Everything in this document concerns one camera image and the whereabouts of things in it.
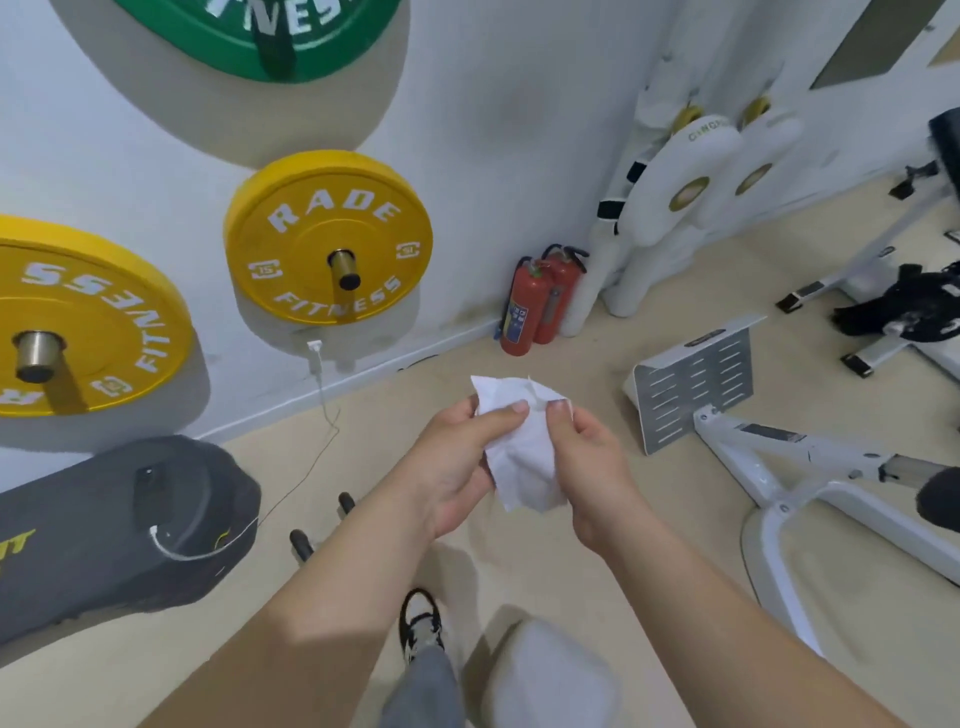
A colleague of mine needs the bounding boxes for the person's gray trouser leg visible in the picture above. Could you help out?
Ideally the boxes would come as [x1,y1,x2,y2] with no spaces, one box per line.
[377,643,468,728]
[478,618,625,728]

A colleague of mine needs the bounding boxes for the perforated metal foot plate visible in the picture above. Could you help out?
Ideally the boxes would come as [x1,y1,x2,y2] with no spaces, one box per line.
[623,314,768,457]

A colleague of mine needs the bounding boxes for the person's left hand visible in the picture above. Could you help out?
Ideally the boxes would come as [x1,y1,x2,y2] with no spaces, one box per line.
[396,399,531,541]

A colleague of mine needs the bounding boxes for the black bench seat pad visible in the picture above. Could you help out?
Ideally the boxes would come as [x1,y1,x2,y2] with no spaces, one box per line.
[927,108,960,205]

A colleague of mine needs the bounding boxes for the person's right forearm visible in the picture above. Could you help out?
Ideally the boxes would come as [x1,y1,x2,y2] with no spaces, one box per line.
[598,517,910,728]

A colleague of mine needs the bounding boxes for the thin white charging cable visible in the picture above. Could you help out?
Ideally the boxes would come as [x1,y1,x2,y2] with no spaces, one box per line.
[147,371,343,564]

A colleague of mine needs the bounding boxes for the white machine frame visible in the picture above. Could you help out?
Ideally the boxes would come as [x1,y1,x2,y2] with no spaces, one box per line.
[693,405,960,661]

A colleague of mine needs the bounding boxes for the red fire extinguisher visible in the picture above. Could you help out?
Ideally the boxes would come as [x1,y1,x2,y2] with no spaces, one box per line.
[498,256,556,357]
[534,243,591,346]

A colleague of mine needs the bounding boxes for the black foam roller pad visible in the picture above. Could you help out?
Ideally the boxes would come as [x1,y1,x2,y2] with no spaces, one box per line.
[915,465,960,535]

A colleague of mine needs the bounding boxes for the person's right hand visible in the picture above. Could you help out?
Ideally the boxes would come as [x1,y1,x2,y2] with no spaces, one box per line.
[544,399,655,558]

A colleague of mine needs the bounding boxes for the white bench frame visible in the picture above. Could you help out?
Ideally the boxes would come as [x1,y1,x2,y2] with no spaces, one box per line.
[775,160,960,381]

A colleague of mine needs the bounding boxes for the green weight plate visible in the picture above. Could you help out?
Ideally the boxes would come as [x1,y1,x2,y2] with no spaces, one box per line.
[111,0,411,84]

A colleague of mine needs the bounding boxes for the black cloth bundle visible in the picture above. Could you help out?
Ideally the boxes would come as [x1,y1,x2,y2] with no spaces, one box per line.
[831,261,960,343]

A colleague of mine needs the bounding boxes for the person's left forearm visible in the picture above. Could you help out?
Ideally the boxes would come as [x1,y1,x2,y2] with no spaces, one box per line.
[141,483,451,728]

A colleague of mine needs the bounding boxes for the black and white sneaker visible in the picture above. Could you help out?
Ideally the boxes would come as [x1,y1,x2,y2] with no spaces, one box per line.
[396,588,447,666]

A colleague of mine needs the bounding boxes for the large yellow weight plate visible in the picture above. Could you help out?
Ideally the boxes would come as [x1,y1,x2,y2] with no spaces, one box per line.
[0,215,195,418]

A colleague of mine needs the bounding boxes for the white tissue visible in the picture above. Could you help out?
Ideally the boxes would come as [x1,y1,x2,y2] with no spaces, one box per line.
[469,374,576,516]

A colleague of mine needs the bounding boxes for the black exercise machine body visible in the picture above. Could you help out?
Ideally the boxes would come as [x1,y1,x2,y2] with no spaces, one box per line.
[0,435,263,651]

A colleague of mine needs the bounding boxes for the small yellow weight plate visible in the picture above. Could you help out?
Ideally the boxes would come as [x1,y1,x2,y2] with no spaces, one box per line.
[223,150,435,326]

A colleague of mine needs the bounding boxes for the white padded training bag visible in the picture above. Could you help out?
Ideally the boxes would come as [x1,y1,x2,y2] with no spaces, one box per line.
[601,112,745,319]
[558,0,725,339]
[697,111,808,234]

